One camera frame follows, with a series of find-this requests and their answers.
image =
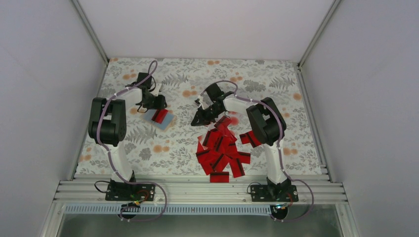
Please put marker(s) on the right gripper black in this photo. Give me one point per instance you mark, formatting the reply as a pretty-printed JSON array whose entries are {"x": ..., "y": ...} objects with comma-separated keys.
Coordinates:
[{"x": 201, "y": 116}]

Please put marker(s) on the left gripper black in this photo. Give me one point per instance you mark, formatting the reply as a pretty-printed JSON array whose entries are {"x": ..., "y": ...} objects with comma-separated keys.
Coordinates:
[{"x": 159, "y": 104}]

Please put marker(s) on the beige card holder wallet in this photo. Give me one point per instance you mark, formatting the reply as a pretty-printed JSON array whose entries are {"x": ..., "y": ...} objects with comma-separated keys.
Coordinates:
[{"x": 164, "y": 125}]

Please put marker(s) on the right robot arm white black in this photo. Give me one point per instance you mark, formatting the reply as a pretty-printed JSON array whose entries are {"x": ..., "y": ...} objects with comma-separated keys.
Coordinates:
[{"x": 266, "y": 122}]

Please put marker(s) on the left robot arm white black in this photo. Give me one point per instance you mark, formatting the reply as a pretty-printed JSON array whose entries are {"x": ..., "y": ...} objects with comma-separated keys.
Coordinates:
[{"x": 107, "y": 121}]

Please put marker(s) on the red card centre pile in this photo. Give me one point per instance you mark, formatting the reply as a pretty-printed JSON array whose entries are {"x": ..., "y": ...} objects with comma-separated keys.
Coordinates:
[{"x": 220, "y": 138}]

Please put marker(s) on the red card pile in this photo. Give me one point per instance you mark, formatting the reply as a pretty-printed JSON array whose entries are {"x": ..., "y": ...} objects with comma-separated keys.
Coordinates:
[
  {"x": 250, "y": 138},
  {"x": 205, "y": 159},
  {"x": 220, "y": 138}
]

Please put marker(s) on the clear card red dot right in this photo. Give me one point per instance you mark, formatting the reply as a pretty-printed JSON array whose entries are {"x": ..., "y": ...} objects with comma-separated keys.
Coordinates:
[{"x": 234, "y": 120}]

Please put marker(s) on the red card left pile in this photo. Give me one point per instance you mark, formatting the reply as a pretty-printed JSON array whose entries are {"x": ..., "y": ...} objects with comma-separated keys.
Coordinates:
[{"x": 205, "y": 159}]

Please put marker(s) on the red card right pile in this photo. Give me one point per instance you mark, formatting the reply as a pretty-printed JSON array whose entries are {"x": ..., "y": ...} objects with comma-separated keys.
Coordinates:
[{"x": 250, "y": 138}]

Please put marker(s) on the red card lower right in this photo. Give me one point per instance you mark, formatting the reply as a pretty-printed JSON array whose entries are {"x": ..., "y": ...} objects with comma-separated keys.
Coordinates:
[{"x": 236, "y": 163}]

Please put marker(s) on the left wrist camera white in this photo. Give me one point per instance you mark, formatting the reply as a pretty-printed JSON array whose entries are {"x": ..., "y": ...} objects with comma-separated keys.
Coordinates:
[{"x": 157, "y": 89}]

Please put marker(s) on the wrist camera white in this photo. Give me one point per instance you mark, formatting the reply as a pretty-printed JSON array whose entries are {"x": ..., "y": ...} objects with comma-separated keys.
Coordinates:
[
  {"x": 157, "y": 89},
  {"x": 200, "y": 102}
]

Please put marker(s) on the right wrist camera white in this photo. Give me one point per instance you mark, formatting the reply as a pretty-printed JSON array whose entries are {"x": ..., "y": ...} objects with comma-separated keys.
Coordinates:
[{"x": 200, "y": 102}]

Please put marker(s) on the red card on rail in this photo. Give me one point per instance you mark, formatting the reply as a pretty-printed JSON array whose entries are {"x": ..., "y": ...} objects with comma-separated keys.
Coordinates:
[{"x": 219, "y": 177}]

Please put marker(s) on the aluminium rail frame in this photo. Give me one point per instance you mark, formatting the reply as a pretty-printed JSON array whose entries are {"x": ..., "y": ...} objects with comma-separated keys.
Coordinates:
[{"x": 194, "y": 189}]

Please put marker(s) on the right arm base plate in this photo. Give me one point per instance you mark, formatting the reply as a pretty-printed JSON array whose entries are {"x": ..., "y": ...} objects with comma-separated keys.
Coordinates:
[{"x": 261, "y": 193}]

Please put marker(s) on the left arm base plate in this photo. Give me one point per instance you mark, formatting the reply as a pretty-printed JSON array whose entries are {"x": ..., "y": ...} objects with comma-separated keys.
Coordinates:
[{"x": 125, "y": 192}]

